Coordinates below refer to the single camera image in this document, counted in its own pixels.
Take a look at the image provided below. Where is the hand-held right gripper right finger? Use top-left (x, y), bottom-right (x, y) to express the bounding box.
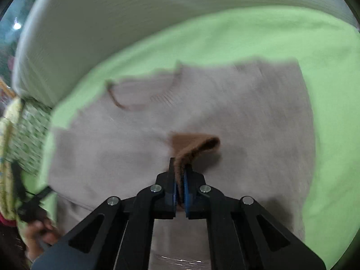
top-left (184, 164), bottom-right (327, 270)

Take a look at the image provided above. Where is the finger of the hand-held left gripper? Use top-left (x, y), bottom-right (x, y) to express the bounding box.
top-left (33, 186), bottom-right (54, 202)

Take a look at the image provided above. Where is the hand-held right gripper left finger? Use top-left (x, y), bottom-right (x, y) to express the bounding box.
top-left (32, 157), bottom-right (178, 270)

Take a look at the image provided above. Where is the beige knit sweater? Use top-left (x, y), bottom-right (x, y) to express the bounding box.
top-left (48, 59), bottom-right (316, 270)

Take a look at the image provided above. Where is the person's left hand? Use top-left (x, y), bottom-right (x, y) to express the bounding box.
top-left (24, 219), bottom-right (65, 263)

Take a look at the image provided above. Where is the yellow printed quilt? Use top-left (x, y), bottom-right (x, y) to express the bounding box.
top-left (0, 98), bottom-right (23, 221)

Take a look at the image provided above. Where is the green checked pillow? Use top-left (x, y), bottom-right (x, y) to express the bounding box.
top-left (7, 99), bottom-right (54, 176)

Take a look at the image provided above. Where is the green bed sheet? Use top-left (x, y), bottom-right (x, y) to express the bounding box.
top-left (21, 6), bottom-right (360, 270)

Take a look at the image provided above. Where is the striped padded headboard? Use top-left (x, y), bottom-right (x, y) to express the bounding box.
top-left (13, 0), bottom-right (358, 108)

